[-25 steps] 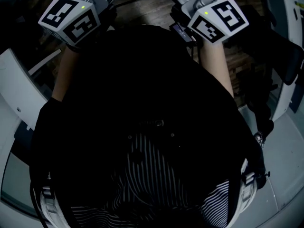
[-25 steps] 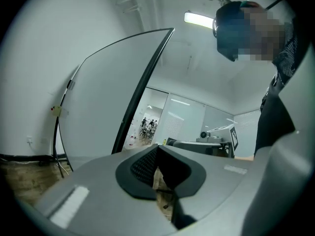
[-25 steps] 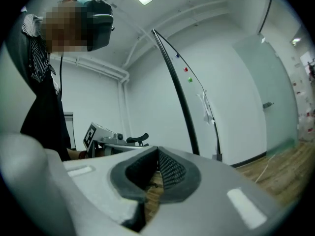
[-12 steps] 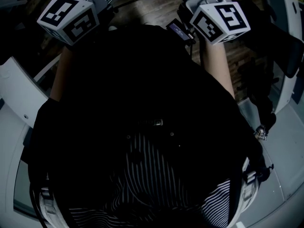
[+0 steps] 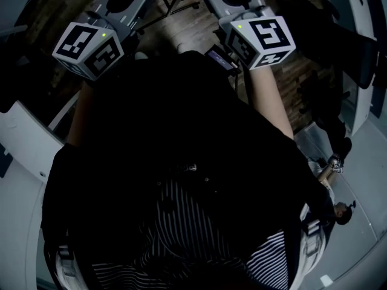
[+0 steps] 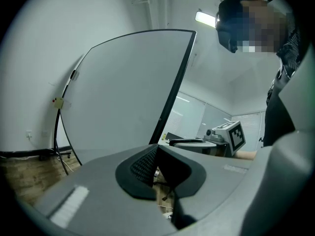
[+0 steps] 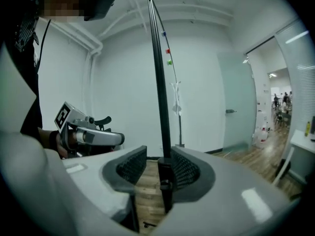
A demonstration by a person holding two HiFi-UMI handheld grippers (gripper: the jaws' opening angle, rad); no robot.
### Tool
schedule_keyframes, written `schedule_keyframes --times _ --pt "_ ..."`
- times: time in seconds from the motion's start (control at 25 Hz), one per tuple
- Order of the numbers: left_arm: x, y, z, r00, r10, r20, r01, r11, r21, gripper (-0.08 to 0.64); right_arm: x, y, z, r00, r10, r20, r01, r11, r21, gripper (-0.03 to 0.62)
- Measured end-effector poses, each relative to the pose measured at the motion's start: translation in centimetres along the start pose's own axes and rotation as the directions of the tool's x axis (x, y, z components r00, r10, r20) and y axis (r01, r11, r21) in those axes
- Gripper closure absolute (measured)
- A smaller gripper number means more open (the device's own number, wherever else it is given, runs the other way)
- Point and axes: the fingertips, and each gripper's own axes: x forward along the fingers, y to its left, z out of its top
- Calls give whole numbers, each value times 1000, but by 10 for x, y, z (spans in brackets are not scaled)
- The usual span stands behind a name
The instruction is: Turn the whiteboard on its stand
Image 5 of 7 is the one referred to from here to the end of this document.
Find person's striped shirt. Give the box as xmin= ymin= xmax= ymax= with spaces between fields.
xmin=90 ymin=176 xmax=291 ymax=290

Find black phone with lit screen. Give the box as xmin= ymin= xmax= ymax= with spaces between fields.
xmin=204 ymin=43 xmax=240 ymax=73

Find white furniture panel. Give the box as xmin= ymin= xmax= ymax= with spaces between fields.
xmin=320 ymin=0 xmax=387 ymax=136

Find black phone cable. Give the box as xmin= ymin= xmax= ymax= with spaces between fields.
xmin=231 ymin=60 xmax=252 ymax=106

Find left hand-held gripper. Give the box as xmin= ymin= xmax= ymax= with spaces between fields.
xmin=51 ymin=0 xmax=160 ymax=82

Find white shoulder strap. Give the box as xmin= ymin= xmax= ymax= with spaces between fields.
xmin=298 ymin=203 xmax=328 ymax=285
xmin=44 ymin=242 xmax=80 ymax=290

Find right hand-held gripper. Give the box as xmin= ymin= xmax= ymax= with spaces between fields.
xmin=195 ymin=0 xmax=296 ymax=71

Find person's left forearm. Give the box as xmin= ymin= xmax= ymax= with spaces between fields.
xmin=66 ymin=82 xmax=95 ymax=148

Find person's right forearm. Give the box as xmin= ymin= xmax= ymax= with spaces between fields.
xmin=249 ymin=66 xmax=295 ymax=141

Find person's black apron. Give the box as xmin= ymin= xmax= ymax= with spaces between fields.
xmin=40 ymin=49 xmax=331 ymax=290

